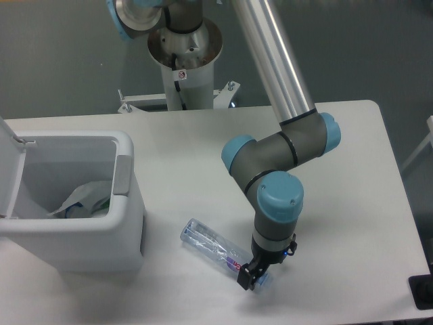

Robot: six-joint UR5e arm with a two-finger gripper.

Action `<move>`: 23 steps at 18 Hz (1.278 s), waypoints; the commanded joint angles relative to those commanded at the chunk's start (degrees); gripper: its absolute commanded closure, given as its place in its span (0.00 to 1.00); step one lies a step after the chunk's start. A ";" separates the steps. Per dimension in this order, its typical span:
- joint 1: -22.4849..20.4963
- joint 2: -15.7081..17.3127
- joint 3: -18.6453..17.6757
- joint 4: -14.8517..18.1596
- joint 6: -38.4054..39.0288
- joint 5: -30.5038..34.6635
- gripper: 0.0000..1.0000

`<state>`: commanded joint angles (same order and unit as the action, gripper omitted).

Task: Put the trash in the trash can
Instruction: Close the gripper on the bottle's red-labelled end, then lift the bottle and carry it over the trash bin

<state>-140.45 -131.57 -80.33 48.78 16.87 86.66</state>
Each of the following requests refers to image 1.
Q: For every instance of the white open trash can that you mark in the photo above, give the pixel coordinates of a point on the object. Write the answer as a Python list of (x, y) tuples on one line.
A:
[(40, 169)]

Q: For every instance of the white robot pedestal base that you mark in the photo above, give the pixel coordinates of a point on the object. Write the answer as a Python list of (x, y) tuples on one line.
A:
[(186, 63)]

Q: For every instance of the clear plastic packaging bag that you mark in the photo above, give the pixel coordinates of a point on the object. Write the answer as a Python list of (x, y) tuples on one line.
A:
[(90, 195)]

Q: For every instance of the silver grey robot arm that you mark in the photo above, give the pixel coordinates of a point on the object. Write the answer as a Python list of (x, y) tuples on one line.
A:
[(261, 168)]

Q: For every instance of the crushed clear water bottle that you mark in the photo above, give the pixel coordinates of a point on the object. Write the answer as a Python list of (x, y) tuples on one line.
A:
[(221, 251)]

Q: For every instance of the white frame at right edge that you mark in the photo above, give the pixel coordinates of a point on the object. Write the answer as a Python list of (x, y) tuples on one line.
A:
[(421, 152)]

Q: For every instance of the black device at table edge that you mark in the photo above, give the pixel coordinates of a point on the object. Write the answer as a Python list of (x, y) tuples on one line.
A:
[(421, 289)]

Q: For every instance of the trash inside the can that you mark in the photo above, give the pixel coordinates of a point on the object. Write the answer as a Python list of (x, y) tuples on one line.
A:
[(78, 211)]

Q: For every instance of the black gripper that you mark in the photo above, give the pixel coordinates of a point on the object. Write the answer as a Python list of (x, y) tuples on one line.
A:
[(265, 253)]

